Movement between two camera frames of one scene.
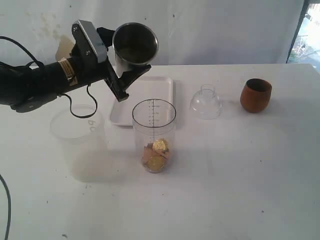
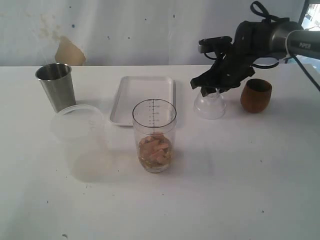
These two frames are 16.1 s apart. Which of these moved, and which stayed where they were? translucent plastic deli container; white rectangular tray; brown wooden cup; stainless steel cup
Moved: stainless steel cup
Stayed: brown wooden cup; translucent plastic deli container; white rectangular tray
